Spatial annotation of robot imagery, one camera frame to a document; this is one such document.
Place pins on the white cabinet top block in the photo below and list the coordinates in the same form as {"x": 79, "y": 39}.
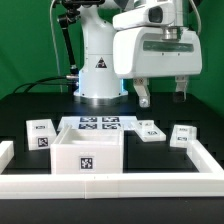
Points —
{"x": 40, "y": 134}

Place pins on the white cabinet door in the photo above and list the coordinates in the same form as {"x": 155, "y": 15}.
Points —
{"x": 148, "y": 131}
{"x": 181, "y": 135}

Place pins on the white U-shaped obstacle fence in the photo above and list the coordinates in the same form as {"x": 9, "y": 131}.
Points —
{"x": 208, "y": 181}

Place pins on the white cabinet body box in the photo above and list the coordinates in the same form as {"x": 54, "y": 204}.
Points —
{"x": 83, "y": 151}

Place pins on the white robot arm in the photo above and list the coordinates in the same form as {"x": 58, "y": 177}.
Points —
{"x": 98, "y": 82}

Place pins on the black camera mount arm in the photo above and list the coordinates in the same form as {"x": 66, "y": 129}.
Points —
{"x": 71, "y": 15}

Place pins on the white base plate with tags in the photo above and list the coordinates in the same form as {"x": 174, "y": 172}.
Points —
{"x": 97, "y": 122}

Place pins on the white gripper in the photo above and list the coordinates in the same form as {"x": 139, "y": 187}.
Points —
{"x": 141, "y": 53}

